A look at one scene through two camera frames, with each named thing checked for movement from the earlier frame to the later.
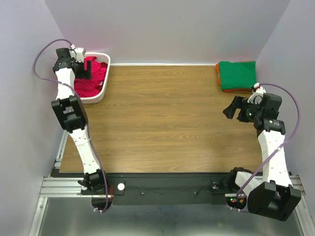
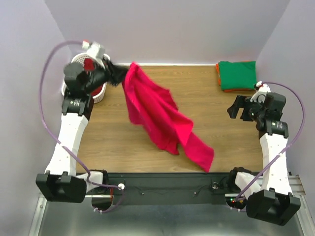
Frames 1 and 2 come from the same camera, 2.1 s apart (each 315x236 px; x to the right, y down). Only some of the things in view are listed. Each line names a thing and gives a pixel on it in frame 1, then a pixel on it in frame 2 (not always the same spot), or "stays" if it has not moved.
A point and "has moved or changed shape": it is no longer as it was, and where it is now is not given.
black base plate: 169,189 stays
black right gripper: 238,102 stays
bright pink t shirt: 86,88 has moved or changed shape
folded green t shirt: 237,75 stays
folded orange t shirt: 217,65 stays
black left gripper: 85,74 -> 115,73
